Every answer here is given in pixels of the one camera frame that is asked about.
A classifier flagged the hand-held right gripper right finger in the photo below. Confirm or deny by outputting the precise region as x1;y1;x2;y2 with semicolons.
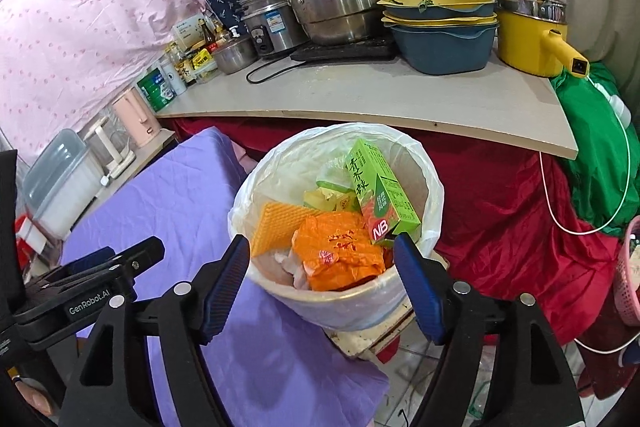
392;233;586;427

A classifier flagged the yellow-rimmed strainer basin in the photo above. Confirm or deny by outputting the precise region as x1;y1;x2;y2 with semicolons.
382;12;499;29
376;0;497;20

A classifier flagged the silver rice cooker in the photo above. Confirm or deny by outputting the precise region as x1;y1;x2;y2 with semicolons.
237;0;308;60

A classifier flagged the small steel lidded pot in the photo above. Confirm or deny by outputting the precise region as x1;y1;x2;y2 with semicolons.
212;32;258;75

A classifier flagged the green cloth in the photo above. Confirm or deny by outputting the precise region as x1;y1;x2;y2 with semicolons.
550;62;640;238

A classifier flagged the yellow-green plastic wrapper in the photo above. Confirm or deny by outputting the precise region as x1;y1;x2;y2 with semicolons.
302;179;361;212

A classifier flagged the glass kettle white handle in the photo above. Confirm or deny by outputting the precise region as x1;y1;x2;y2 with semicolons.
82;116;137;180

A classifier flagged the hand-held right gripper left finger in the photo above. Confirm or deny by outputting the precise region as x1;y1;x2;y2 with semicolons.
59;234;251;427

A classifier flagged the orange waffle dish cloth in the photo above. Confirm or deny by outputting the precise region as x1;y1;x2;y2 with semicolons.
250;201;321;258

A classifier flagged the yellow electric pot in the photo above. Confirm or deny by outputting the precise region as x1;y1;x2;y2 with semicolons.
492;0;591;78

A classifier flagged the light green drink carton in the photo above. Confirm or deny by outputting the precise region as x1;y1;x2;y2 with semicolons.
345;138;422;243

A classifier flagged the green tin can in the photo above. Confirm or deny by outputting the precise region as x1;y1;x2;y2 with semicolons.
136;69;176;112

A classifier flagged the black induction cooker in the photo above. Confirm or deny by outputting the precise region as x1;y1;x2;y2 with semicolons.
290;34;398;62

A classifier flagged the wooden stool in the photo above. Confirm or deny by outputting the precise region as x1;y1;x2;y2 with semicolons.
322;257;451;360

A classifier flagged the white thermos bottle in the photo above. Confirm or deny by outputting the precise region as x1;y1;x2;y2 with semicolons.
160;57;188;96

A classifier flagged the black power cable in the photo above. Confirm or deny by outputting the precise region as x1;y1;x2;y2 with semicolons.
245;57;301;84

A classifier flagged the white green cardboard box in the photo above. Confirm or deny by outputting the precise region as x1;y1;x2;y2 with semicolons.
171;13;208;45

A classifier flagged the large blue plastic basin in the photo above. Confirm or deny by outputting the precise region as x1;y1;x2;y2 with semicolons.
390;21;499;75

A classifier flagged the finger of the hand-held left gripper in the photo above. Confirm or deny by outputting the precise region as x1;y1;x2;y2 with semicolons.
112;236;166;280
62;249;126;278

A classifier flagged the small orange plastic bag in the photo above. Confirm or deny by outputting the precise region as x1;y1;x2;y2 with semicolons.
291;213;386;293

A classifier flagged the pink plastic basket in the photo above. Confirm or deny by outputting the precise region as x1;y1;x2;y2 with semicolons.
612;216;640;328

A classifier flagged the dark soy sauce bottle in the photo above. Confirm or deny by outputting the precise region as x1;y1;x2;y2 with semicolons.
172;42;196;88

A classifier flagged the pink electric kettle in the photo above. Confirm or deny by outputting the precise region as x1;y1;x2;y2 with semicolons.
111;87;162;146

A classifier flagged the person's left hand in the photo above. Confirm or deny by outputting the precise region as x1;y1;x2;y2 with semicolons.
17;382;56;415

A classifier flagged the red cloth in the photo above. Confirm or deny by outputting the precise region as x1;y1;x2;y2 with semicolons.
170;117;626;348

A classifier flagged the dish drainer box grey lid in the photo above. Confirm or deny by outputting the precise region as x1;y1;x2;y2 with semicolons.
22;128;93;240

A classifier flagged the clear food container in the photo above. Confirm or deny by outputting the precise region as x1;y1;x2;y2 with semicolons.
195;62;221;84

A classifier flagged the brown sauce bottle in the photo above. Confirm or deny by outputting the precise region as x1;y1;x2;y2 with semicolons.
197;18;215;50

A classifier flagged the white plastic-lined bin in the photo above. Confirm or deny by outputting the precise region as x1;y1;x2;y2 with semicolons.
227;122;446;333

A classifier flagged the white cable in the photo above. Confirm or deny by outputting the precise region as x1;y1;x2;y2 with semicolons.
539;74;635;237

